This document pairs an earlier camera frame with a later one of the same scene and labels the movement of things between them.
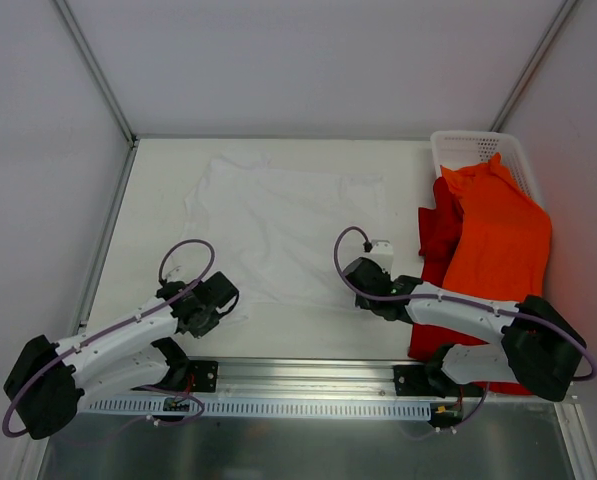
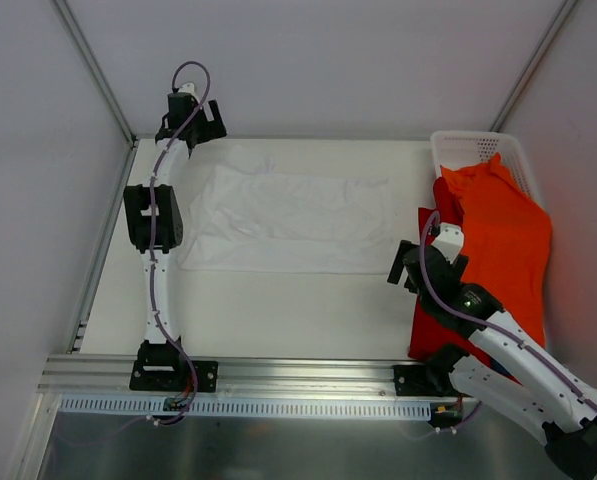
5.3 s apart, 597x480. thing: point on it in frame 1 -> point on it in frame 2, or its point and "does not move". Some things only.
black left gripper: x=223 y=288 -> x=206 y=128
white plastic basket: x=463 y=149 does not move
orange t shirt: x=501 y=247 does not move
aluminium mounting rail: x=366 y=379 does not move
